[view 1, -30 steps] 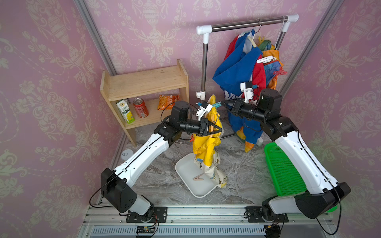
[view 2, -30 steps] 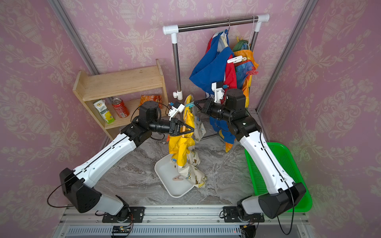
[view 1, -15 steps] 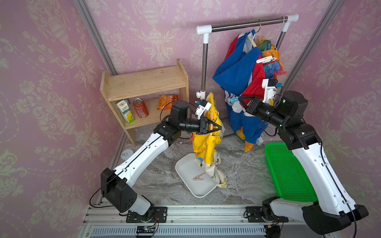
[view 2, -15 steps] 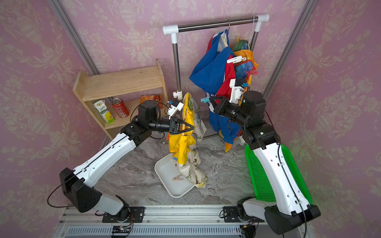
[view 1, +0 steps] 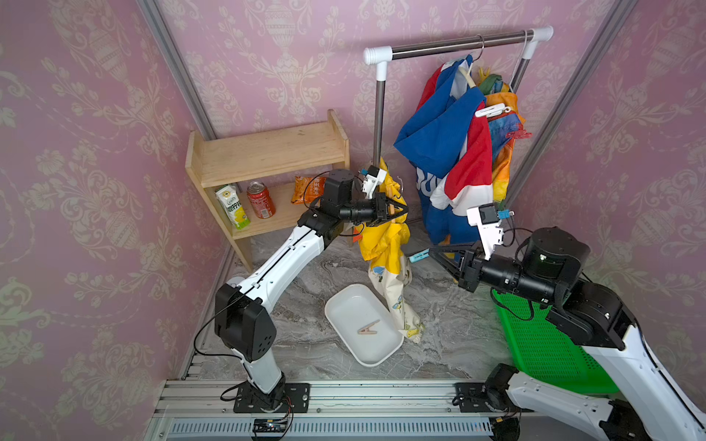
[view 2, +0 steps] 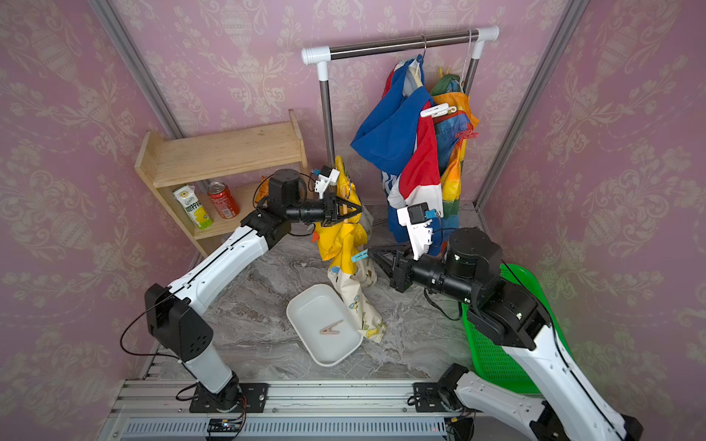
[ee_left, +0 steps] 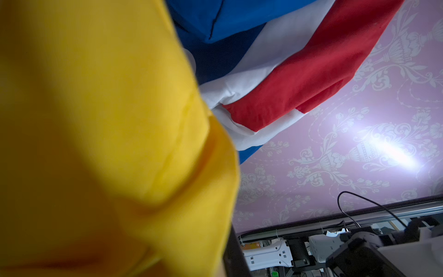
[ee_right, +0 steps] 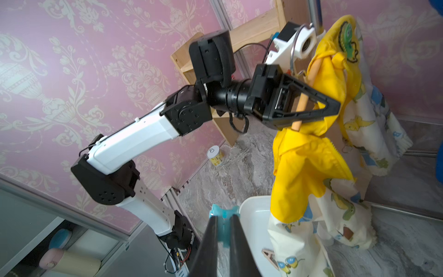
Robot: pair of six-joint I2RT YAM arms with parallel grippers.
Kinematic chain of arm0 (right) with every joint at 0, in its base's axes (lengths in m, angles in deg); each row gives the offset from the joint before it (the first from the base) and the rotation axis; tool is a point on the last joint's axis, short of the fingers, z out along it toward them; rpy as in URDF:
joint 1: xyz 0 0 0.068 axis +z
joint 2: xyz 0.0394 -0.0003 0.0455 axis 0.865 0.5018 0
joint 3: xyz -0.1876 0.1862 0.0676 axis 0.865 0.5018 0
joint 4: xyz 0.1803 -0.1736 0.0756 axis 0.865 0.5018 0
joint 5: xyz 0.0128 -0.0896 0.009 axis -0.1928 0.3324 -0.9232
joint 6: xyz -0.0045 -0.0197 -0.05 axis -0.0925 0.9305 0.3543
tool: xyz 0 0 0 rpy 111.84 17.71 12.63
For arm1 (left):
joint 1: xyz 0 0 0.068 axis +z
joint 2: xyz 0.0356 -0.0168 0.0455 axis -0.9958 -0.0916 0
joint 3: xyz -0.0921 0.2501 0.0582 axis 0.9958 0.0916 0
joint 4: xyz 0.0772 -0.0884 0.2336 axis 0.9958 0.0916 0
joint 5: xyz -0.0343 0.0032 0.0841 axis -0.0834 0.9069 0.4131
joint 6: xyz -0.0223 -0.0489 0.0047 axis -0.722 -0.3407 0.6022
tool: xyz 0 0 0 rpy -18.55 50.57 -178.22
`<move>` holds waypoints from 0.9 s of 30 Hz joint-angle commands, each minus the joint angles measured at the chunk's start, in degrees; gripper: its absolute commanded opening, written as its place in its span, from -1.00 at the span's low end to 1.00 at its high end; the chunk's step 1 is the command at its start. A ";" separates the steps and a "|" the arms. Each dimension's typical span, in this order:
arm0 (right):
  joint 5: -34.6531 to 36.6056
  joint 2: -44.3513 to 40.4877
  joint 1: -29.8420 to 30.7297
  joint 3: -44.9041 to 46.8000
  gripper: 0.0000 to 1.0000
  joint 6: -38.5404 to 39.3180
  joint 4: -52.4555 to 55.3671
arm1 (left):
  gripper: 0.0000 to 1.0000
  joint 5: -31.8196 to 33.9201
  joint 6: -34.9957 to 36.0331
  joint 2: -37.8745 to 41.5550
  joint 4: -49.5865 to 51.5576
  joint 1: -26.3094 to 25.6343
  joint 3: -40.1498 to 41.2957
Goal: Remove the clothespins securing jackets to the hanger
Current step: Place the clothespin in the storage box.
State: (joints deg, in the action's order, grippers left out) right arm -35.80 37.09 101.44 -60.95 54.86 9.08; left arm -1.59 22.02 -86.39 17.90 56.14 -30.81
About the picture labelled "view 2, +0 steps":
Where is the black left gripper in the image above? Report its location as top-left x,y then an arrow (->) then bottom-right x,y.
284,193 -> 362,226

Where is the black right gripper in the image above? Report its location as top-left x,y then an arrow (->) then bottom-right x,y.
372,243 -> 483,312

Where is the blue clothespin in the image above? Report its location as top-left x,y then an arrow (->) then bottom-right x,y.
351,249 -> 369,263

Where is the yellow dinosaur print jacket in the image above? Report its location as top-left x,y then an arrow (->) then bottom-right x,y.
313,155 -> 388,344

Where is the pink clothespin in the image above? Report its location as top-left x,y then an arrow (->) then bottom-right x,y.
319,320 -> 344,336

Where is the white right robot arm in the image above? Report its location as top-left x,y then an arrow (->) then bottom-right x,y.
368,228 -> 643,440

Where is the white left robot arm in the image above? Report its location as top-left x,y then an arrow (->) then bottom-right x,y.
145,168 -> 362,412

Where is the orange snack bag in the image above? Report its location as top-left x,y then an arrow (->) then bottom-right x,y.
254,176 -> 270,205

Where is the blue red white jacket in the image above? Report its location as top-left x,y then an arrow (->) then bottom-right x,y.
351,55 -> 444,243

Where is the white plastic tray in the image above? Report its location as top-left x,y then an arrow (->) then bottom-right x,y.
286,284 -> 363,368

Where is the wooden two-tier shelf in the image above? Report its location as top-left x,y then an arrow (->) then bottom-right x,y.
134,110 -> 309,257

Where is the red soda can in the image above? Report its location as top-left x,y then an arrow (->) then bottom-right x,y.
207,181 -> 240,219

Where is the rainbow striped jacket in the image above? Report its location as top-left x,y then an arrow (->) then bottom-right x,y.
431,73 -> 479,228

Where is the white clothespin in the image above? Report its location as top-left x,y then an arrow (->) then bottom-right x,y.
420,103 -> 458,119

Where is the red clothespin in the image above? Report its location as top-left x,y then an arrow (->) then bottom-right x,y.
456,123 -> 478,140

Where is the green plastic basket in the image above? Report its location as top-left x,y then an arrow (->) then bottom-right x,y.
463,264 -> 571,395

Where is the metal clothes rack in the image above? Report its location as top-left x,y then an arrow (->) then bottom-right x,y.
300,24 -> 500,266

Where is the green white juice carton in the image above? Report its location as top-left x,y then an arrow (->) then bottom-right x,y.
173,185 -> 213,231

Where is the small circuit board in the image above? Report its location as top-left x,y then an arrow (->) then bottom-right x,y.
207,418 -> 243,435

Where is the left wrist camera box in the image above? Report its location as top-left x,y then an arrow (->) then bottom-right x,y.
314,166 -> 340,200

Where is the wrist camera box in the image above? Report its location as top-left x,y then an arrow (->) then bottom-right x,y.
397,202 -> 436,261
314,166 -> 340,200

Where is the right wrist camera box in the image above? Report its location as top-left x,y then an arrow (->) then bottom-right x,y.
397,202 -> 436,261

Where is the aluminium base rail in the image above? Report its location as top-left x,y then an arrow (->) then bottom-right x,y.
98,379 -> 575,441

